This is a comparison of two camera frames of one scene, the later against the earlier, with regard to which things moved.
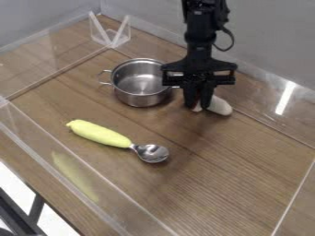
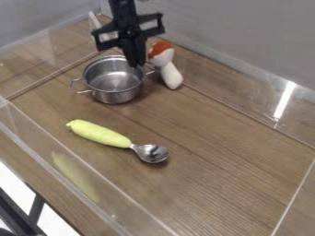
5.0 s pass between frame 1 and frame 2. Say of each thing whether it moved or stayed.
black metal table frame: stayed
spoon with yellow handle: stayed
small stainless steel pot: moved
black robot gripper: moved
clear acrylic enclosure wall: stayed
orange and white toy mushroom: moved
